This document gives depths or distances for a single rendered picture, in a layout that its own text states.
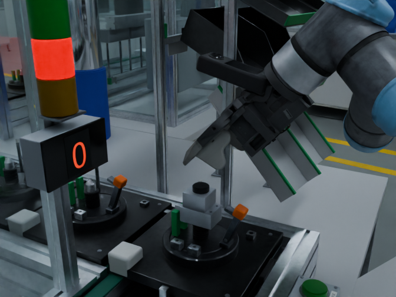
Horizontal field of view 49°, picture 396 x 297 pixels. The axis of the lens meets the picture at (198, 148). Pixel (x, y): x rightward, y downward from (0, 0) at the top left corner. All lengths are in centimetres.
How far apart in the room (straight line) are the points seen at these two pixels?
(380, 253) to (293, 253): 189
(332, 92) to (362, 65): 435
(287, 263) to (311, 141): 45
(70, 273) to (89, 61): 98
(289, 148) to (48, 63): 63
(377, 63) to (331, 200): 76
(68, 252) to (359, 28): 53
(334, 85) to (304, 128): 372
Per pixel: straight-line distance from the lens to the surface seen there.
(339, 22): 58
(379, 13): 58
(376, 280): 100
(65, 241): 72
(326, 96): 494
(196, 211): 77
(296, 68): 60
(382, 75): 55
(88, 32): 159
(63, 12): 59
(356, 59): 57
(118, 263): 78
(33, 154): 60
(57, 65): 59
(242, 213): 74
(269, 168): 93
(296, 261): 82
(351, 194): 132
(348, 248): 107
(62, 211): 70
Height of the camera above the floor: 143
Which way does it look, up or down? 21 degrees down
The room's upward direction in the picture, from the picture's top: straight up
